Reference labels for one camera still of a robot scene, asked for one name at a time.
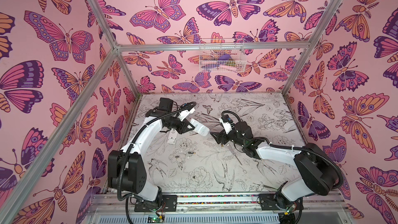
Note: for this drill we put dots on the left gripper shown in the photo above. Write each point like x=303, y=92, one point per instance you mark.
x=183, y=125

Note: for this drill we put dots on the white remote control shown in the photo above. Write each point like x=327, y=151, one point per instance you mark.
x=172, y=137
x=199, y=128

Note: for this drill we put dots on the screwdriver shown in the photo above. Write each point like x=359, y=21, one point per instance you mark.
x=234, y=153

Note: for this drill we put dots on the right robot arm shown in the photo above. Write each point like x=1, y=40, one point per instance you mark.
x=318, y=173

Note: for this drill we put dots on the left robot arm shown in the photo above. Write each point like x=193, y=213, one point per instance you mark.
x=126, y=168

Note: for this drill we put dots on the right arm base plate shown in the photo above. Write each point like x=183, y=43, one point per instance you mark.
x=278, y=202

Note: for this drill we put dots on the white wire basket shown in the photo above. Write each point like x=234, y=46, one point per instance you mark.
x=222, y=57

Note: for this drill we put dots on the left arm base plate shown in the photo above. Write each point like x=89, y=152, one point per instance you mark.
x=167, y=203

